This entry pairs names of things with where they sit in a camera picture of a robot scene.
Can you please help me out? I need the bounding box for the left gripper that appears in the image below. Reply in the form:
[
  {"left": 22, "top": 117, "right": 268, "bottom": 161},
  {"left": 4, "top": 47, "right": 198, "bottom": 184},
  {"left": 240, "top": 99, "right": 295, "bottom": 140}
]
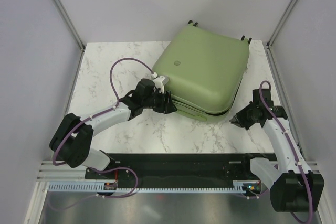
[{"left": 143, "top": 88, "right": 177, "bottom": 114}]

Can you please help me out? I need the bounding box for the right aluminium frame post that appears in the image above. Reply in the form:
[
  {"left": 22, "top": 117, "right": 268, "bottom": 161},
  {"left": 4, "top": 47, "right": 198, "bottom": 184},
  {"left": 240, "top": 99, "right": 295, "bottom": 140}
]
[{"left": 266, "top": 0, "right": 299, "bottom": 50}]

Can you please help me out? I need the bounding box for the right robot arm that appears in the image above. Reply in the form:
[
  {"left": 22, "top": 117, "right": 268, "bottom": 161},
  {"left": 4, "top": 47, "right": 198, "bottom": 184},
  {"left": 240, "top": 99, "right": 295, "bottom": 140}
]
[{"left": 230, "top": 89, "right": 324, "bottom": 212}]

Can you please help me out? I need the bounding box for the green suitcase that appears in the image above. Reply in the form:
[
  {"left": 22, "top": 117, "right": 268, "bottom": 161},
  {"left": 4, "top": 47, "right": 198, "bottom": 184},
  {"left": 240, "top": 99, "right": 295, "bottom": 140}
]
[{"left": 153, "top": 20, "right": 251, "bottom": 123}]

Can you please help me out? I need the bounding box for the left aluminium frame post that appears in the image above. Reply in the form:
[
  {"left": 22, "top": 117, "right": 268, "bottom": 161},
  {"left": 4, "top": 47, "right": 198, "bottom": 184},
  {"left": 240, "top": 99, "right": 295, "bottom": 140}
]
[{"left": 52, "top": 0, "right": 86, "bottom": 52}]

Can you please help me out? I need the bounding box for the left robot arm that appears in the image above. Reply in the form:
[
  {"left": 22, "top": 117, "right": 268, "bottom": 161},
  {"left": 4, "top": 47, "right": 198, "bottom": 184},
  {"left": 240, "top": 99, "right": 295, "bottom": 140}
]
[{"left": 49, "top": 76, "right": 177, "bottom": 178}]

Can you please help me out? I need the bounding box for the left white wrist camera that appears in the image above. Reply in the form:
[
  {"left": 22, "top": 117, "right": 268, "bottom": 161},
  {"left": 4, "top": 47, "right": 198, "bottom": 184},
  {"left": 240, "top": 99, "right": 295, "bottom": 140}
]
[{"left": 151, "top": 72, "right": 169, "bottom": 93}]

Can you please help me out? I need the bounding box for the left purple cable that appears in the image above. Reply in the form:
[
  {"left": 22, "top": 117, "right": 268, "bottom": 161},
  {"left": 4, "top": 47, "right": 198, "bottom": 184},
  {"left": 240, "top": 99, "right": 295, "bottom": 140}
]
[{"left": 51, "top": 58, "right": 158, "bottom": 200}]

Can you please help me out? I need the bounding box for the aluminium frame post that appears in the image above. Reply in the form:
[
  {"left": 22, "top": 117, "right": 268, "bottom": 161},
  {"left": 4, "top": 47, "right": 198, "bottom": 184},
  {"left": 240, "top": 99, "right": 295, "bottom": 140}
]
[
  {"left": 52, "top": 0, "right": 86, "bottom": 52},
  {"left": 266, "top": 0, "right": 299, "bottom": 50}
]

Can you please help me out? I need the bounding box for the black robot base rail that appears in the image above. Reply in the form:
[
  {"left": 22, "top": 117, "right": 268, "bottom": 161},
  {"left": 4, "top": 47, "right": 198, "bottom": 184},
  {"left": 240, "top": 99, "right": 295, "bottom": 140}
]
[{"left": 85, "top": 153, "right": 276, "bottom": 189}]

